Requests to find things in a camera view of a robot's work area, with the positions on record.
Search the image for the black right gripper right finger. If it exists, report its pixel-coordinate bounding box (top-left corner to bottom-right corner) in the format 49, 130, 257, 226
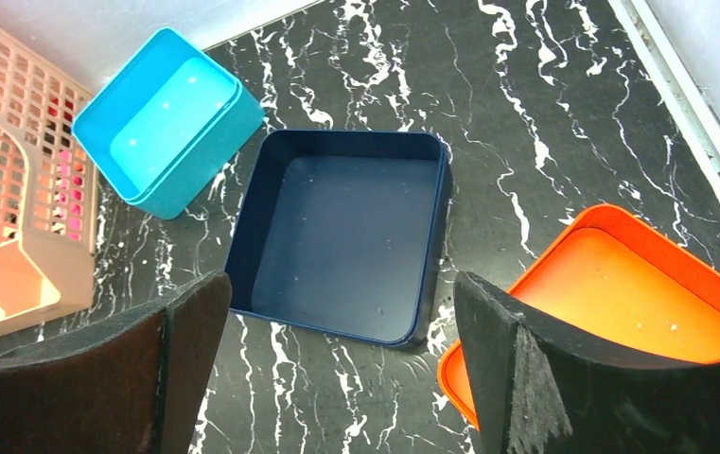
453, 271, 720, 453

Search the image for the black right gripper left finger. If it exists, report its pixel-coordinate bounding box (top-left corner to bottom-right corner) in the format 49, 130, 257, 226
0, 271, 232, 453

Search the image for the orange plastic tray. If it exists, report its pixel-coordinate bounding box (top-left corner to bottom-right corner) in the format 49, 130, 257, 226
437, 204, 720, 430

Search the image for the dark blue plastic tray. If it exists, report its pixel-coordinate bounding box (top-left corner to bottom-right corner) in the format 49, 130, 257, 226
225, 130, 452, 348

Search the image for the teal plastic tray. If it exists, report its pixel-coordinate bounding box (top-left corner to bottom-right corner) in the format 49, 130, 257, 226
72, 27, 265, 219

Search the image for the peach plastic file organizer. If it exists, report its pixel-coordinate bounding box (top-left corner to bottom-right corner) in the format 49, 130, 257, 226
0, 28, 97, 336

